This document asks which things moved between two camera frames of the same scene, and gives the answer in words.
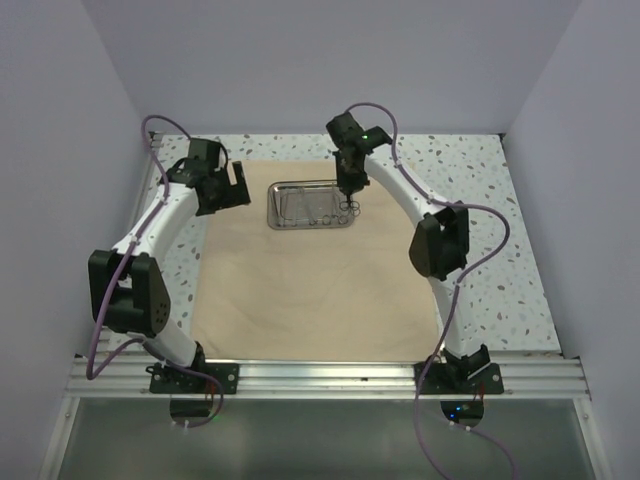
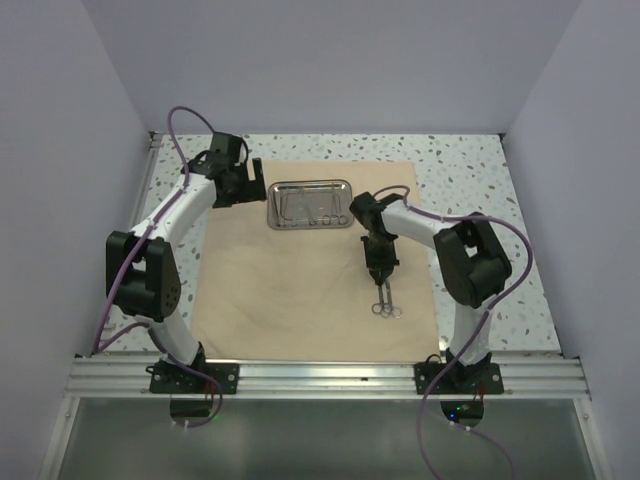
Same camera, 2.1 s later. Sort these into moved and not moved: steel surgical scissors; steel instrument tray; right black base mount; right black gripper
Moved: right black gripper; steel surgical scissors
Not moved: steel instrument tray; right black base mount
